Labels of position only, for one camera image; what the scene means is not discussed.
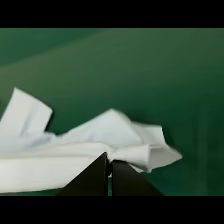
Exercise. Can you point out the white shirt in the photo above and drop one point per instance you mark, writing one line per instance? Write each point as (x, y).
(83, 146)

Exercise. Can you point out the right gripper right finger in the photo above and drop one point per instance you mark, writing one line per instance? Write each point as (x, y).
(128, 182)

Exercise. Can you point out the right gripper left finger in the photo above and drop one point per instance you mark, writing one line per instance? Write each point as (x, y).
(92, 180)

